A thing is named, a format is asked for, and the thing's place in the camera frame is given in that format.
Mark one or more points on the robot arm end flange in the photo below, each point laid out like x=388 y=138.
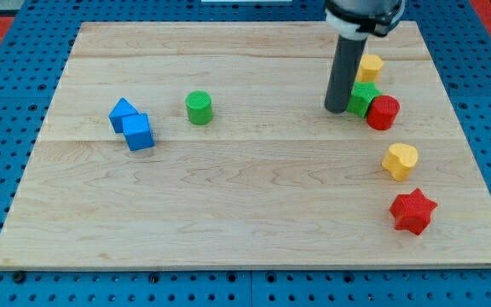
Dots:
x=357 y=19

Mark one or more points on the green cylinder block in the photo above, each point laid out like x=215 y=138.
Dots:
x=199 y=108

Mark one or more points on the wooden board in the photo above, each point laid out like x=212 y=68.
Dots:
x=274 y=181

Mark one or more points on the blue cube block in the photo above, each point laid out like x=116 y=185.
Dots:
x=137 y=132

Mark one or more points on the blue triangle block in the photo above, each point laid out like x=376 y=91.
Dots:
x=123 y=108

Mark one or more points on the green star block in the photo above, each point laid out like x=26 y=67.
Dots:
x=361 y=98

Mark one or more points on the red cylinder block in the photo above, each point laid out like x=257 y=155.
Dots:
x=382 y=112

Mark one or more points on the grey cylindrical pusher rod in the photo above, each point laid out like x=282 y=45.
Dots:
x=345 y=66

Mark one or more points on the yellow hexagon block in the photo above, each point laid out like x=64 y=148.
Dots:
x=369 y=68

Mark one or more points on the yellow heart block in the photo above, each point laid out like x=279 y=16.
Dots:
x=400 y=159

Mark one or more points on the red star block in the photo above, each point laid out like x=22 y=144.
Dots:
x=412 y=212

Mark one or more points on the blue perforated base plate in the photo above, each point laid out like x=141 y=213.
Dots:
x=32 y=57

